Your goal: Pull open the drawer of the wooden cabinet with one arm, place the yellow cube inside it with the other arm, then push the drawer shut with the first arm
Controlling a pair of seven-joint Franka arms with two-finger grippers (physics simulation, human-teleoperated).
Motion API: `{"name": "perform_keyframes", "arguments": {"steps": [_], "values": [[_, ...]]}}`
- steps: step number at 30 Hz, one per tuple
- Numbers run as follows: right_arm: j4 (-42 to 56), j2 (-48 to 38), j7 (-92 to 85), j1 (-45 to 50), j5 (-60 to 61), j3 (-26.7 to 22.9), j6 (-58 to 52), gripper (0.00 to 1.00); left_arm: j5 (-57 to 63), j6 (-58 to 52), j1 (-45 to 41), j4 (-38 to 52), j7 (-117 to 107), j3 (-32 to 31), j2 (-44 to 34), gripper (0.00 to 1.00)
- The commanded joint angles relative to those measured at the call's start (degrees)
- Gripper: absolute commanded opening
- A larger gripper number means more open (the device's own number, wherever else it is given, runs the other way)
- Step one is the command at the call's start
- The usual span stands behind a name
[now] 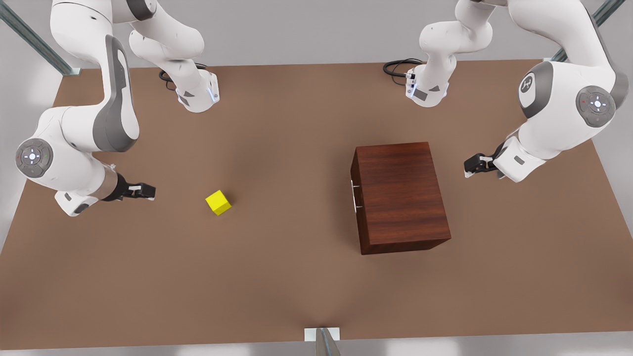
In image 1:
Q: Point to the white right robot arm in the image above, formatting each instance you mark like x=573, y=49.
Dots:
x=116, y=99

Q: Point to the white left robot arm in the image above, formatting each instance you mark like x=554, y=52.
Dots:
x=559, y=104

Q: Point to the yellow cube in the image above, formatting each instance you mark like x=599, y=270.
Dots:
x=218, y=202

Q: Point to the dark wooden cabinet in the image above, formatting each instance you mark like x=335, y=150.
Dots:
x=403, y=195

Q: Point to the silver frame post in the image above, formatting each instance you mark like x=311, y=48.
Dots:
x=601, y=12
x=324, y=341
x=34, y=39

